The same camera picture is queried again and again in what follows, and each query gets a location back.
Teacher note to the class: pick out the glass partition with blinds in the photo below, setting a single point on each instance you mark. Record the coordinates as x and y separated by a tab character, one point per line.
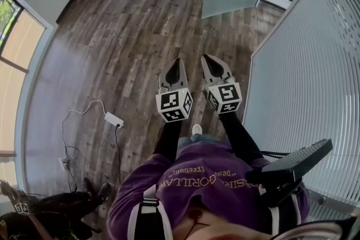
309	92

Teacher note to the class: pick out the window with beige blind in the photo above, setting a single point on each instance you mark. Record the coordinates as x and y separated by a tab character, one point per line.
17	64

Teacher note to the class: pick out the person's right forearm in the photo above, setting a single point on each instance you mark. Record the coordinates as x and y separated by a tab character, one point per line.
239	137

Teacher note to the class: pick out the small white power strip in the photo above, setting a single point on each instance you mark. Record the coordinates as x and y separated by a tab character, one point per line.
63	164

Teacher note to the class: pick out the person's right white shoe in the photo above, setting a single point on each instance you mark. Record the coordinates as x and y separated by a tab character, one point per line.
197	129

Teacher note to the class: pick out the black chest-mounted device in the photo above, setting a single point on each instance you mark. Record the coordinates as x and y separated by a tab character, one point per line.
295	163

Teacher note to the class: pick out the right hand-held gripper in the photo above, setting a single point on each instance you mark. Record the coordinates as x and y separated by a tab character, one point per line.
225	98

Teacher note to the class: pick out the dark-framed window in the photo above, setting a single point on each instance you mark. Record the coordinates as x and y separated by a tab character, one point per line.
8	17

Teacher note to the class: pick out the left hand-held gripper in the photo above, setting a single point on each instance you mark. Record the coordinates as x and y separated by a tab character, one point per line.
173	105

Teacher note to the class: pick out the head-worn camera mount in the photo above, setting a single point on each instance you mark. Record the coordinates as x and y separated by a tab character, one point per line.
315	231

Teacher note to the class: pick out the person's purple shirt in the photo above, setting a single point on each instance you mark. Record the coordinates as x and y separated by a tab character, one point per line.
202	180

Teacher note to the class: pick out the person's blue jeans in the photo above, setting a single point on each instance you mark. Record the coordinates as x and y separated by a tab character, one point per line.
202	139

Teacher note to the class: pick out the person's left forearm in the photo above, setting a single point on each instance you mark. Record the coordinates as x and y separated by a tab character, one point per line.
168	140

